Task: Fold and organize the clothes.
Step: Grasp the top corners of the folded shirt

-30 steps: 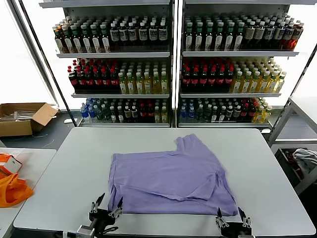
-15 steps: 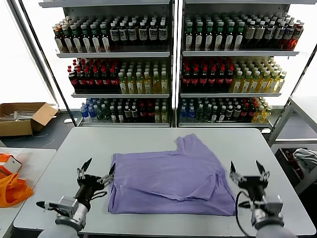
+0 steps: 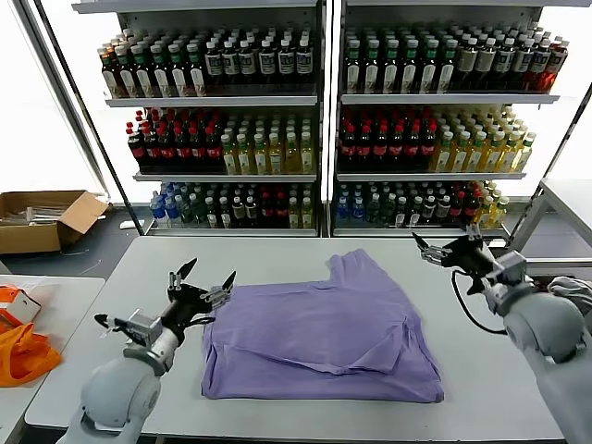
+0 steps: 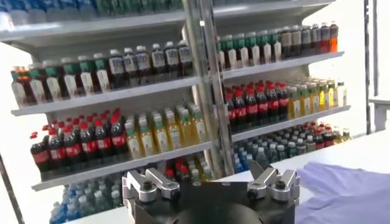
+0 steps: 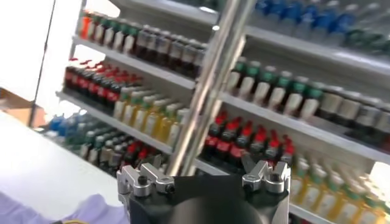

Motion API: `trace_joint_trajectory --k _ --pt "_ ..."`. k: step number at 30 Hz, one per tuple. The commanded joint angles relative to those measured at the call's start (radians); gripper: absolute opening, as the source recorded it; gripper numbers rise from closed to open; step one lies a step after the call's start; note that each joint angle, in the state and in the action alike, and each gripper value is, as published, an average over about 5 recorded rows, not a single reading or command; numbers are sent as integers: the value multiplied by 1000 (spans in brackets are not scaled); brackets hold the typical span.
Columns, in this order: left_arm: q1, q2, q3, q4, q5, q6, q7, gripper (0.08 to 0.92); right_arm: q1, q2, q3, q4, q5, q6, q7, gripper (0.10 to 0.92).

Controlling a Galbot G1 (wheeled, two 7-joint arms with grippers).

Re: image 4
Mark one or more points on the thin black metal pole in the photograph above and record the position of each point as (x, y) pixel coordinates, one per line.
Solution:
(13, 194)
(367, 61)

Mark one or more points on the small blue water bottle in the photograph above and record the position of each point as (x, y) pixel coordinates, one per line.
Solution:
(72, 210)
(238, 166)
(58, 213)

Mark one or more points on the amber tea bottle white label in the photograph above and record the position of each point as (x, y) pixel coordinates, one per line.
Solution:
(19, 91)

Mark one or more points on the green label tea bottle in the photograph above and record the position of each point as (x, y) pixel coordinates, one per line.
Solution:
(54, 86)
(220, 58)
(241, 54)
(265, 51)
(86, 81)
(275, 50)
(103, 78)
(38, 88)
(253, 53)
(70, 83)
(230, 56)

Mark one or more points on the small green tinted bottle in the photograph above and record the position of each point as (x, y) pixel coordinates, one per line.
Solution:
(272, 154)
(84, 205)
(261, 156)
(100, 201)

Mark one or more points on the small red cap cola bottle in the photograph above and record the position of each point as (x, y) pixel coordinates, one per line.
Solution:
(328, 138)
(170, 174)
(184, 173)
(319, 141)

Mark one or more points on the small dark drink bottle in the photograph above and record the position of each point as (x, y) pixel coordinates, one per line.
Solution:
(292, 149)
(301, 147)
(310, 144)
(281, 152)

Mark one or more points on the dark drink bottle beige label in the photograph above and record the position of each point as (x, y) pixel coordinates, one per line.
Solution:
(296, 41)
(286, 42)

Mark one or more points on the purple t-shirt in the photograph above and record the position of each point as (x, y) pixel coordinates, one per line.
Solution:
(344, 194)

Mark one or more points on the grey metal side table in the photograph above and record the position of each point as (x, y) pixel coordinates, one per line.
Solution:
(381, 114)

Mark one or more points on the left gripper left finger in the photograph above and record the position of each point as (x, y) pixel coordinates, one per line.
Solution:
(149, 185)

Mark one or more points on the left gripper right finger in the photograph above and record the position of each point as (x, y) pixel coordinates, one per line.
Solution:
(280, 187)

